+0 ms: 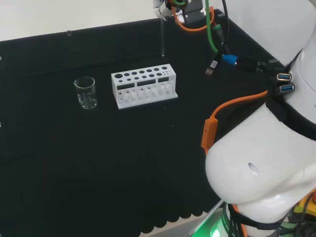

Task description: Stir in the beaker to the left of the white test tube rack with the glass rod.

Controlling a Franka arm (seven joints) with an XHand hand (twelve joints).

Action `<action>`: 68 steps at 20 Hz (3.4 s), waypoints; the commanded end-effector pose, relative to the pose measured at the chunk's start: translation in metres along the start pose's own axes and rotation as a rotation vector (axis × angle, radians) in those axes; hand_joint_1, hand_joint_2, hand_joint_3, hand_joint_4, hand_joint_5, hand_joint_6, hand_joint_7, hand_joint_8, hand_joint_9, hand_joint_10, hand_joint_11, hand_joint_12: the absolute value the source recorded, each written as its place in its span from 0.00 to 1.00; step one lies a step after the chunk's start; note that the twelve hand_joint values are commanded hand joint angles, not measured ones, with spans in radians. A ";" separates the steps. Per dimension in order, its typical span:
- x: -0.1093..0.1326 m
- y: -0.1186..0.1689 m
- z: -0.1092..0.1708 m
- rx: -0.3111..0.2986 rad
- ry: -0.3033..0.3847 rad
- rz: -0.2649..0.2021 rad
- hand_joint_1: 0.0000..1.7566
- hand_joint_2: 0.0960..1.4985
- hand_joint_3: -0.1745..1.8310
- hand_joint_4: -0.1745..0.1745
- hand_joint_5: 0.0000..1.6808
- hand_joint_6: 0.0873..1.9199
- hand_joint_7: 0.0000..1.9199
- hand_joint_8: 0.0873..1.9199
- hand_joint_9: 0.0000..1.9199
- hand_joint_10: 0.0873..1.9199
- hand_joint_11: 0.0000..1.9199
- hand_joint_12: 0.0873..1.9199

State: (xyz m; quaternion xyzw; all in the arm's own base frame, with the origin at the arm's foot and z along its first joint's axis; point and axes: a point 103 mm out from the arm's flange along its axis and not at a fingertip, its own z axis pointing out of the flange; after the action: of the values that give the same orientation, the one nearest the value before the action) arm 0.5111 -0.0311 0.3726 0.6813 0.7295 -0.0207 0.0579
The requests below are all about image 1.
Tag black USB cable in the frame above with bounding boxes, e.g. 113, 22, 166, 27
205, 0, 231, 79

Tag orange cable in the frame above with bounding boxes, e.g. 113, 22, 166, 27
171, 3, 269, 237

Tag yellow stop button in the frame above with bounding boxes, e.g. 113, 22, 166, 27
293, 190, 316, 216

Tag white test tube rack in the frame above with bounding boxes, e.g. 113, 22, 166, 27
110, 63, 179, 110

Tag grey base plate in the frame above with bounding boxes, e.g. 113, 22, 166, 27
139, 199, 226, 237

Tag clear glass rod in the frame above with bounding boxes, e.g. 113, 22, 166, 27
160, 17, 166, 58

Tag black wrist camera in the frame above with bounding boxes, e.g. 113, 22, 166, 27
182, 0, 207, 25

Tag black cable coupler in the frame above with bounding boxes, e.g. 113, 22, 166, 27
236, 56, 280, 78

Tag green cable with blue plug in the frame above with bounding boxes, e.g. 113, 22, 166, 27
204, 0, 238, 67

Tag black bench cloth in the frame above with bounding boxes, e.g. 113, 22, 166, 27
0, 9, 288, 237

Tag clear glass beaker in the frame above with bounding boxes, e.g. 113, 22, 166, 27
73, 76, 98, 110

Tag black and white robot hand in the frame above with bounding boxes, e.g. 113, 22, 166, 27
152, 0, 174, 20

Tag black USB hub blue ports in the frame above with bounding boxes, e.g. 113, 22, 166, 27
273, 71, 296, 96

